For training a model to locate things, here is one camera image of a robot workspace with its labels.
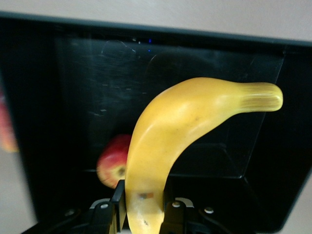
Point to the red yellow mango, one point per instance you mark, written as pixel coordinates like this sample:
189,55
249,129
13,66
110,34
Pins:
6,126

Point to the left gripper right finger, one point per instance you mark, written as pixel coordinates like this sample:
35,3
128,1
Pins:
176,217

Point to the yellow banana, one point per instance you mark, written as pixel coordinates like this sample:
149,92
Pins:
170,126

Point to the small red apple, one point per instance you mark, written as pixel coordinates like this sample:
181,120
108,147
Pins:
112,161

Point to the black plastic box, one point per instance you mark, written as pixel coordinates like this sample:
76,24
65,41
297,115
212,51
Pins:
73,97

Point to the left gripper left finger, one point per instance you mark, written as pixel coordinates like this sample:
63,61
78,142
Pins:
104,217

